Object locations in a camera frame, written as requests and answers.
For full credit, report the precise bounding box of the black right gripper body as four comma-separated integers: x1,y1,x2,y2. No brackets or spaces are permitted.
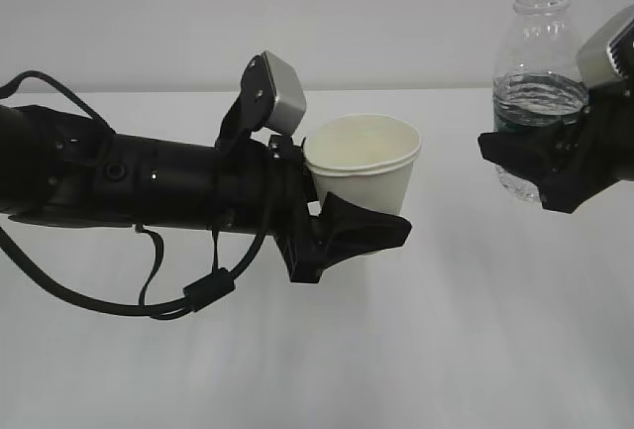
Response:
538,79,633,214

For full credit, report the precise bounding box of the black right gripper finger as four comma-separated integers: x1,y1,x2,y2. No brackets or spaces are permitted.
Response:
477,126,584,186

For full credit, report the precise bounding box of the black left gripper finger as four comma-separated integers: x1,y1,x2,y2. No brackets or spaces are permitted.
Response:
315,192,412,271

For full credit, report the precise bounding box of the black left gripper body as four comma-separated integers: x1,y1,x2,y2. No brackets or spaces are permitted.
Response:
247,135,324,283

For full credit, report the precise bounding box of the clear green-label water bottle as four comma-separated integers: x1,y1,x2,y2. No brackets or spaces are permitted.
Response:
492,0,590,207

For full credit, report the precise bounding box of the white paper cup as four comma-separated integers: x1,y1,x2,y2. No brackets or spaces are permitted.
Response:
306,152,420,216
303,114,422,172

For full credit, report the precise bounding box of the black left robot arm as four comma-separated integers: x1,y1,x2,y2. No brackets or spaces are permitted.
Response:
1,105,411,283

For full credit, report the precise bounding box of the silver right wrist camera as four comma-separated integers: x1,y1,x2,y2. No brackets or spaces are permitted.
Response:
576,5,633,89

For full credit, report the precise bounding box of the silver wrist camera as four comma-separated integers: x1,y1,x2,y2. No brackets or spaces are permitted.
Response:
215,51,307,152
576,5,633,89

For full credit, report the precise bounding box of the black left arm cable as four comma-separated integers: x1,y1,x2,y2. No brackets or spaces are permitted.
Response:
0,70,271,321

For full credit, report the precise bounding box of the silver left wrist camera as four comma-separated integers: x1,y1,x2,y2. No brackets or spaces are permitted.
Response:
215,51,307,152

